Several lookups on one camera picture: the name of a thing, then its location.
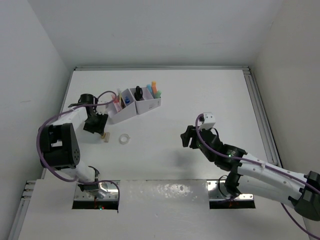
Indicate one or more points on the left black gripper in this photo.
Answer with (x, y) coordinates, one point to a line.
(98, 128)

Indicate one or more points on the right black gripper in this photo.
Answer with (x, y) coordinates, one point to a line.
(186, 137)

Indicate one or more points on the white eraser block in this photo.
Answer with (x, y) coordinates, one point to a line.
(106, 137)

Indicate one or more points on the orange pen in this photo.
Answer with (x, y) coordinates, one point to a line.
(116, 103)

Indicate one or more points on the yellow highlighter pen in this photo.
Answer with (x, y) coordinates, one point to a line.
(120, 100)

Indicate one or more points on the clear glue bottle blue cap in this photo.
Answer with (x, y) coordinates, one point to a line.
(127, 100)

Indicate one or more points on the black handled scissors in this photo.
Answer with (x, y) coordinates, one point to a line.
(138, 93)

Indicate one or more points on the blue marker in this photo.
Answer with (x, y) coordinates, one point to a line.
(149, 87)

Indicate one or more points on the green marker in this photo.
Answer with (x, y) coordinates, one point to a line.
(158, 94)

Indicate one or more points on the green black pen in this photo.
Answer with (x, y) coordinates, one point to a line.
(123, 102)

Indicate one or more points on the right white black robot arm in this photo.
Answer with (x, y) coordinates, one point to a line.
(249, 175)

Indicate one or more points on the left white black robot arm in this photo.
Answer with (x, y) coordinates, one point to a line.
(58, 146)

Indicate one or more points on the white organizer lying tilted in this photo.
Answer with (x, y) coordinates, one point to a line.
(128, 112)

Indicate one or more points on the clear tape roll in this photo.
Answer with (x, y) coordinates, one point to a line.
(124, 139)

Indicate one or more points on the white organizer upright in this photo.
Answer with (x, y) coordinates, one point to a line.
(147, 102)

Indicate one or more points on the white front cover board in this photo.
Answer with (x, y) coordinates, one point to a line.
(152, 210)

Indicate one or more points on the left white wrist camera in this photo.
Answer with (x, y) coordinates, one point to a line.
(101, 109)

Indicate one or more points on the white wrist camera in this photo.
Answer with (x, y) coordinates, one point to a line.
(207, 121)
(101, 109)

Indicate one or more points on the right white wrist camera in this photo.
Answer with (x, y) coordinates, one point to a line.
(207, 121)

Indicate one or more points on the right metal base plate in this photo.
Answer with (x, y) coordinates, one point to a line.
(218, 192)

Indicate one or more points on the metal base plate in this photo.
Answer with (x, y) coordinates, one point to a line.
(103, 191)
(218, 192)

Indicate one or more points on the aluminium frame rail right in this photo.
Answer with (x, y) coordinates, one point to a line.
(268, 140)

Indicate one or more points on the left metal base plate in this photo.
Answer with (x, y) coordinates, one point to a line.
(103, 191)

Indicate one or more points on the aluminium frame rail back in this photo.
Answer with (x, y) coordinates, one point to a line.
(161, 67)

